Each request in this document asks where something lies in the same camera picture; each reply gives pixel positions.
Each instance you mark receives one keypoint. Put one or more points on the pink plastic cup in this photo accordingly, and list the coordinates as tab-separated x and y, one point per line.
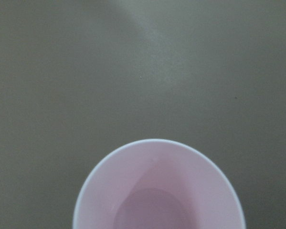
157	184

